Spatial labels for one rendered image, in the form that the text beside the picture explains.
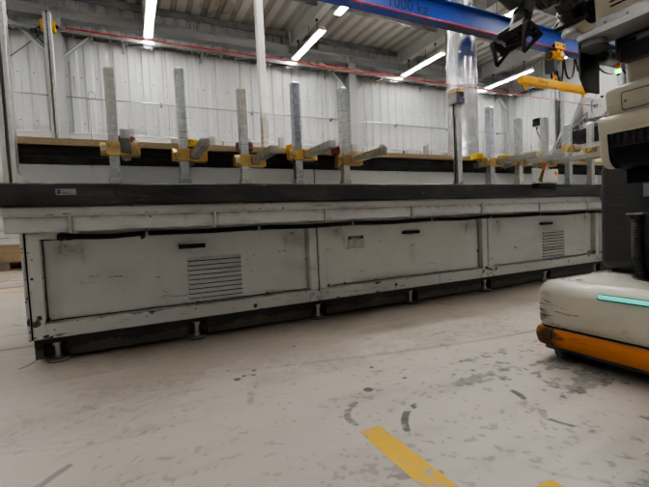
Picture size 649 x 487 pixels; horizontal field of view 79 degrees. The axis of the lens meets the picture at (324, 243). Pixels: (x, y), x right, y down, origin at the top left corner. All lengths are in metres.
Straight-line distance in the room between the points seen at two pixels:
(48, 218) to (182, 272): 0.58
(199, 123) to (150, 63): 1.45
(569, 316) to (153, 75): 8.81
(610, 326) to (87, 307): 1.93
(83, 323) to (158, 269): 0.36
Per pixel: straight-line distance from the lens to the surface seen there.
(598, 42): 1.53
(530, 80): 7.57
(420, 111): 11.97
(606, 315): 1.50
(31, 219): 1.74
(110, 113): 1.75
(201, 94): 9.45
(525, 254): 3.24
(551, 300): 1.58
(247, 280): 2.02
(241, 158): 1.76
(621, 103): 1.56
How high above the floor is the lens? 0.52
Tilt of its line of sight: 3 degrees down
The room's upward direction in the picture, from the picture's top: 3 degrees counter-clockwise
